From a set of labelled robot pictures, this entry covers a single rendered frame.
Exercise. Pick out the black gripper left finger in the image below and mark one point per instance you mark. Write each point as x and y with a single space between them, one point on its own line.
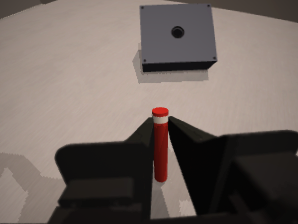
132 158

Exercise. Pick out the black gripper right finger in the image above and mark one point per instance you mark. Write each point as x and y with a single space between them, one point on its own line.
205 159

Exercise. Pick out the red peg with white band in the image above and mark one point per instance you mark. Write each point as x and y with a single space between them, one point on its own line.
160 116

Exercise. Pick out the grey sloped panel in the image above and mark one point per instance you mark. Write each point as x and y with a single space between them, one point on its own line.
177 37

